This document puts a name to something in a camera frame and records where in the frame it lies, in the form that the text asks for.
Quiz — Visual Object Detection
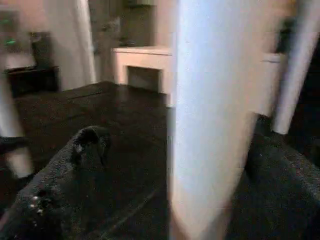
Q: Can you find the white plastic upturned table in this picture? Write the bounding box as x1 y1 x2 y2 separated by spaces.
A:
0 80 320 240

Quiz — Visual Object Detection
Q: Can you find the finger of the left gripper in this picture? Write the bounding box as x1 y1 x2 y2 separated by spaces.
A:
0 136 30 152

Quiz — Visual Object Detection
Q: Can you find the dark side cabinet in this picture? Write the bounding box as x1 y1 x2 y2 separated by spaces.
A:
6 31 61 97

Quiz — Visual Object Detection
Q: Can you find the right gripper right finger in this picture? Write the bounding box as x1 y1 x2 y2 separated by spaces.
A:
232 138 320 240

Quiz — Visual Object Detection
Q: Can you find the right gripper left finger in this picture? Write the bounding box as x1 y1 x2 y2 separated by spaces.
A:
0 125 113 240

